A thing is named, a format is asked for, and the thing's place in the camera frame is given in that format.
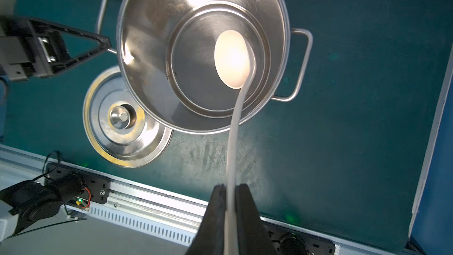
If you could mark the left circuit board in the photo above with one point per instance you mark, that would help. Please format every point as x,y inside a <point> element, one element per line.
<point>77,208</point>

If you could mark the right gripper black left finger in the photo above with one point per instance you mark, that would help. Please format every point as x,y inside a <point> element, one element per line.
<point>209,239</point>

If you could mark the aluminium frame right post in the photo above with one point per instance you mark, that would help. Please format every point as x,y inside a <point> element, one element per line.
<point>433,136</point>

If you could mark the beige plastic ladle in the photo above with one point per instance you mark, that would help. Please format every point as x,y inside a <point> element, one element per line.
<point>236,66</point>

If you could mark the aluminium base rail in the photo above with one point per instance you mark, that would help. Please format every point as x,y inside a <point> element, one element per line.
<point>167,215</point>

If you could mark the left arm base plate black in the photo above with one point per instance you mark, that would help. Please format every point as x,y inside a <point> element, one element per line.
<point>74,184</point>

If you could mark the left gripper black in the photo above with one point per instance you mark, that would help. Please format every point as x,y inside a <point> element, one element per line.
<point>23,55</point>

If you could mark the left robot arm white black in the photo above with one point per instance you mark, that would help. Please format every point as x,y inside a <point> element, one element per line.
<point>30,201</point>

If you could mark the stainless steel pot lid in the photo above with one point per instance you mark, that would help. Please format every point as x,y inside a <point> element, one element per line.
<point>117,127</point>

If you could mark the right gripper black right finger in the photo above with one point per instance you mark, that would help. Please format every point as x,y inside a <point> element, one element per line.
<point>253,238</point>

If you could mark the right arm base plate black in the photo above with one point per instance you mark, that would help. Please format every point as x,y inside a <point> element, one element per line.
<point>288,241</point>

